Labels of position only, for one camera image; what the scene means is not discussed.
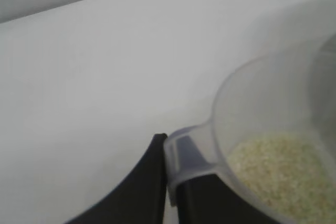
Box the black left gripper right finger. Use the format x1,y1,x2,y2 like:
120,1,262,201
175,134,286,224

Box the white rice grains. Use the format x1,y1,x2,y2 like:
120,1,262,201
226,131,336,221

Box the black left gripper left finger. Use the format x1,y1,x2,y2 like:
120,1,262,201
64,132,169,224

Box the clear plastic measuring cup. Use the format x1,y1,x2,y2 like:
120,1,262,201
163,31,336,224

